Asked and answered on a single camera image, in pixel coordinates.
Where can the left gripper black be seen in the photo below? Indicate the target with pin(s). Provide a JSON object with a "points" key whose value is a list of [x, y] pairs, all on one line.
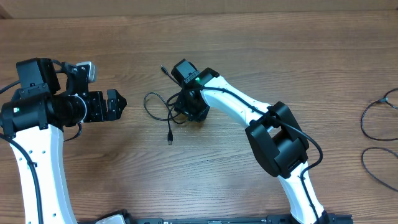
{"points": [[99, 113]]}

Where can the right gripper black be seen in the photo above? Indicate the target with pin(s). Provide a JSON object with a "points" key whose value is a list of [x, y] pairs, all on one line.
{"points": [[198, 116]]}

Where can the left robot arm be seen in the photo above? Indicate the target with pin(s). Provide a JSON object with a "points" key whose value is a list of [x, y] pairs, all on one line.
{"points": [[53, 95]]}

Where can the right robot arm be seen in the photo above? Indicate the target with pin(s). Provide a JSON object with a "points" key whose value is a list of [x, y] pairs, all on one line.
{"points": [[276, 139]]}

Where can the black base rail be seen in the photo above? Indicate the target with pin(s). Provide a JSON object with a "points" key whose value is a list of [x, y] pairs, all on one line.
{"points": [[123, 216]]}

